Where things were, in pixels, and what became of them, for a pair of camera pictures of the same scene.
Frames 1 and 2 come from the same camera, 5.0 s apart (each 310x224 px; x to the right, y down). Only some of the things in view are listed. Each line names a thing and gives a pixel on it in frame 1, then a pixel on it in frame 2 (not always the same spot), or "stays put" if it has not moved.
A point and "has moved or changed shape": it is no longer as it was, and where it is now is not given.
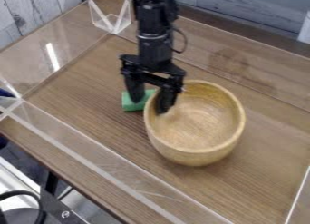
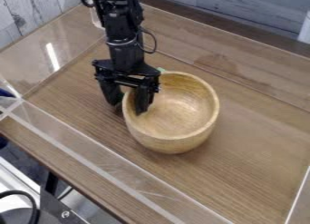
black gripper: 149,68 → 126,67
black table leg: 51,183 stays put
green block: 130,105 has moved or changed shape
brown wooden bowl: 198,132 has moved or changed shape
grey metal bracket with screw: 58,211 stays put
